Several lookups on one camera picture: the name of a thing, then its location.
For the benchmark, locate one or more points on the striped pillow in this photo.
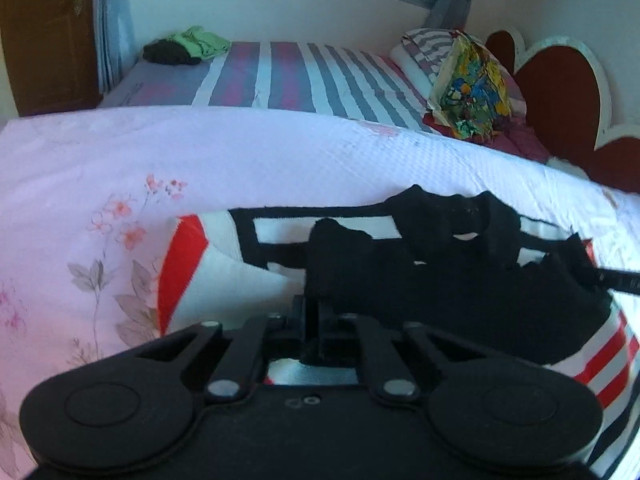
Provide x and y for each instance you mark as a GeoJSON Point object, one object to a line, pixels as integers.
{"type": "Point", "coordinates": [420, 47]}

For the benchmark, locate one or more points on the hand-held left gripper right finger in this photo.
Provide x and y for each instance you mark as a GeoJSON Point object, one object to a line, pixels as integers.
{"type": "Point", "coordinates": [330, 330]}

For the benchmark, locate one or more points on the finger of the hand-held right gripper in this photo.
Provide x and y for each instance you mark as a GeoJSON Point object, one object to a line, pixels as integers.
{"type": "Point", "coordinates": [617, 280]}

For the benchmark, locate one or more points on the striped knit sweater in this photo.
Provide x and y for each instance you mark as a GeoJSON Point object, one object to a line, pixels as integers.
{"type": "Point", "coordinates": [240, 270]}

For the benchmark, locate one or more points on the dark cloth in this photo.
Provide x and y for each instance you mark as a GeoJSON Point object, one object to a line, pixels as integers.
{"type": "Point", "coordinates": [167, 54]}

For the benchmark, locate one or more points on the colourful patterned pillow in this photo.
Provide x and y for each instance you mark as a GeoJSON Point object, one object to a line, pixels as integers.
{"type": "Point", "coordinates": [470, 90]}

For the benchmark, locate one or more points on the green cloth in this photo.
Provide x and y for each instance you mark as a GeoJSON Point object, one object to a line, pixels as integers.
{"type": "Point", "coordinates": [202, 42]}

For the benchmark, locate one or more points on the red scalloped headboard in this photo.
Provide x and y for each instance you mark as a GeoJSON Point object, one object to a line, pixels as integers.
{"type": "Point", "coordinates": [565, 100]}

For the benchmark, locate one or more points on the pink floral bed sheet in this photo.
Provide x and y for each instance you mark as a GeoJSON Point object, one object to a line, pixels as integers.
{"type": "Point", "coordinates": [150, 160]}

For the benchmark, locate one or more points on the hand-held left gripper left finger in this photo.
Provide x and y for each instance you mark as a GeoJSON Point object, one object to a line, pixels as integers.
{"type": "Point", "coordinates": [299, 322]}

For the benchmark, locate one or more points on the bed with striped sheet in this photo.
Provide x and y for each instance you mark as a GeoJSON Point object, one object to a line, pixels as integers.
{"type": "Point", "coordinates": [300, 75]}

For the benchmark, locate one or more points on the brown wooden door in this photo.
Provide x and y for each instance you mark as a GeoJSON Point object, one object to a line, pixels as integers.
{"type": "Point", "coordinates": [45, 35]}

